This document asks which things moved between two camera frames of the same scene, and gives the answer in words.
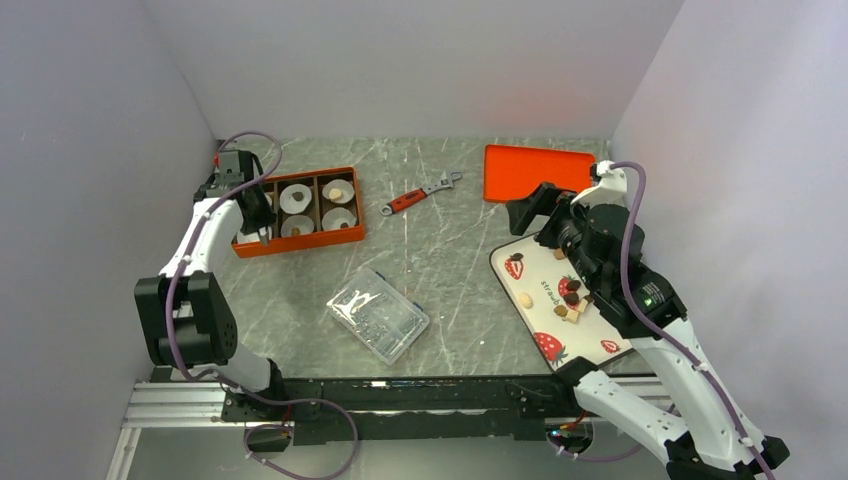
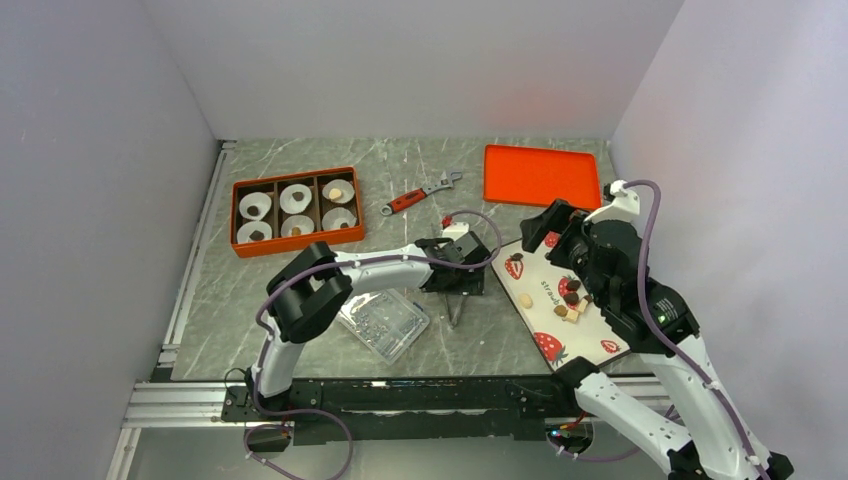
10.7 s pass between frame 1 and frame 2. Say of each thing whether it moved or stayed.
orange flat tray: stayed
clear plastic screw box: stayed
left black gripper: moved
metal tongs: moved
